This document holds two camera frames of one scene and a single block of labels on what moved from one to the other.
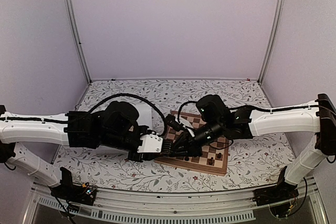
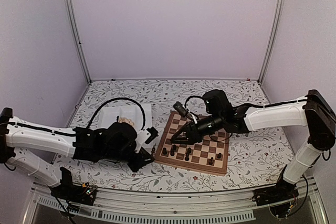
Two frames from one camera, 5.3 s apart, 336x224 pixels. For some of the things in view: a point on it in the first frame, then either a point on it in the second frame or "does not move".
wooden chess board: x=213 y=158 does not move
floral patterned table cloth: x=253 y=163 does not move
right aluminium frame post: x=279 y=17 does not move
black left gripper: x=145 y=156 → x=140 y=162
